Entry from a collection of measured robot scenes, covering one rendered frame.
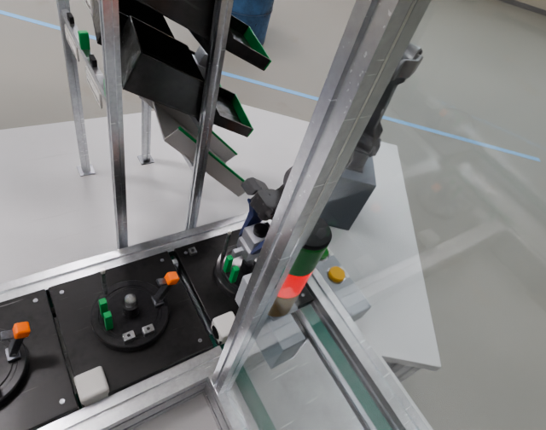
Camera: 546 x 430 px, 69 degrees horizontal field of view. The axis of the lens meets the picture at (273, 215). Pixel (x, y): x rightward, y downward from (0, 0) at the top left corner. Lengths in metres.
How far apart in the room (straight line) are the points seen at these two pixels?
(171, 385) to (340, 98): 0.63
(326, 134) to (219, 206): 0.88
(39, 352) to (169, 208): 0.50
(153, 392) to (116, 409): 0.06
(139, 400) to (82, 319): 0.19
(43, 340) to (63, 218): 0.39
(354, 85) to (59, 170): 1.06
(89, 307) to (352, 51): 0.71
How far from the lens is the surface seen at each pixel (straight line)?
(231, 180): 0.97
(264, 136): 1.45
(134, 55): 0.75
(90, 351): 0.82
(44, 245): 1.09
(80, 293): 0.88
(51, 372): 0.82
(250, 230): 0.78
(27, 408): 0.81
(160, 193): 1.18
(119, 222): 0.90
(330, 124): 0.30
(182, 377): 0.81
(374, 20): 0.27
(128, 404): 0.79
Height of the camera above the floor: 1.72
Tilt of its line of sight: 47 degrees down
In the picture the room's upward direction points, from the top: 21 degrees clockwise
